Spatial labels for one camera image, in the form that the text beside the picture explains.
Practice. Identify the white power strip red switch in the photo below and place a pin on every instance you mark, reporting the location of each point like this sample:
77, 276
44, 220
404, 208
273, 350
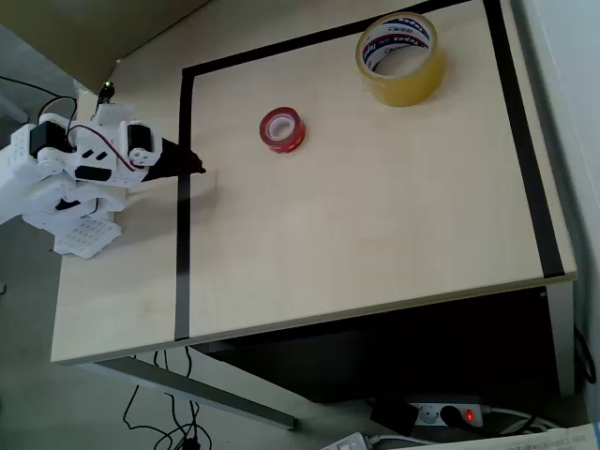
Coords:
436, 415

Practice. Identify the grey metal table leg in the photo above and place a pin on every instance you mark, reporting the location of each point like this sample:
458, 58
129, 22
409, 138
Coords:
211, 389
562, 337

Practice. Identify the black power adapter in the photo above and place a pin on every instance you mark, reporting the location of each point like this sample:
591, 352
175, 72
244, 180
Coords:
393, 416

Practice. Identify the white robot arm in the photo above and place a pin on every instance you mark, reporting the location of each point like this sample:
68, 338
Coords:
28, 197

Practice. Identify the printed white paper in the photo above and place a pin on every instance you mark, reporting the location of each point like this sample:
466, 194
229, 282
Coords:
525, 440

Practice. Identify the large yellow tape roll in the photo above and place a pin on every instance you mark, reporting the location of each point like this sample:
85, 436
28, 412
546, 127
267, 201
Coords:
412, 75

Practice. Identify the black round plug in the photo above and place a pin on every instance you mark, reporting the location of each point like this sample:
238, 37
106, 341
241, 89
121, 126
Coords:
451, 415

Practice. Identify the small gripper-mounted camera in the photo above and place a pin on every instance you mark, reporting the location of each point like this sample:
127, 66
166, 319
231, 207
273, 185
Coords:
112, 110

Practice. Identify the red tape roll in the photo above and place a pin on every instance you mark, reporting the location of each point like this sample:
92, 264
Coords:
282, 130

